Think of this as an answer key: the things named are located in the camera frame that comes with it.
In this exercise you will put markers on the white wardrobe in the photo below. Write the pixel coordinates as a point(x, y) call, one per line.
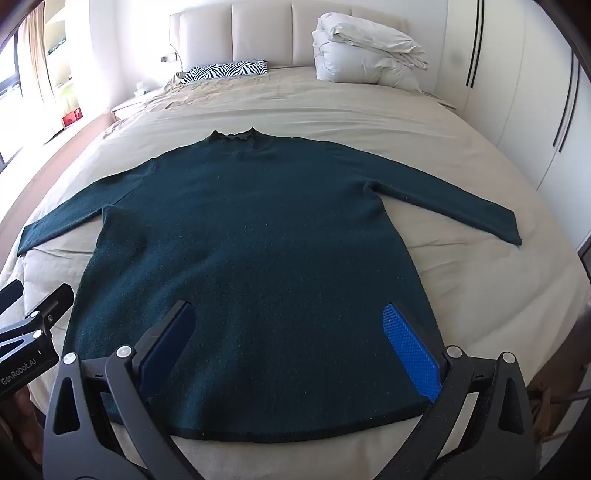
point(531, 101)

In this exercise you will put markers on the bed with beige sheet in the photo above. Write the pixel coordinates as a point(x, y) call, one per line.
point(369, 115)

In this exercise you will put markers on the white nightstand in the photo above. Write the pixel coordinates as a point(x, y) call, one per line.
point(127, 104)

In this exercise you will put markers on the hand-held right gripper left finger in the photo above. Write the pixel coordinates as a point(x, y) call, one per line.
point(171, 344)

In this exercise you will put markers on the wall socket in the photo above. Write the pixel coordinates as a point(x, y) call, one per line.
point(169, 57)

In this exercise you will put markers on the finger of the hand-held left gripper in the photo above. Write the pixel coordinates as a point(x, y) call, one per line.
point(51, 304)
point(9, 293)

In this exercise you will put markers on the sheer curtain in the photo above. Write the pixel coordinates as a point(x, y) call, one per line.
point(34, 60)

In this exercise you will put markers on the red box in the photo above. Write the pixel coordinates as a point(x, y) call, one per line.
point(71, 116)

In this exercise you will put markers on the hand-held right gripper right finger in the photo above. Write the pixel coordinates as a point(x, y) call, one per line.
point(411, 355)

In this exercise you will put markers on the folded white duvet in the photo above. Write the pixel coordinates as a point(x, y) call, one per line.
point(364, 48)

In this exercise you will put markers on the dark teal towel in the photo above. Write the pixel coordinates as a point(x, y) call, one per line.
point(258, 258)

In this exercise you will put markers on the beige padded headboard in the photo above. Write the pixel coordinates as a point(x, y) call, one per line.
point(258, 32)

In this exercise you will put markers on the small white nightstand object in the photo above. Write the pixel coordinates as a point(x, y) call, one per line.
point(141, 86)

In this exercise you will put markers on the zebra print pillow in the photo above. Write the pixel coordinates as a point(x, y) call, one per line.
point(226, 71)

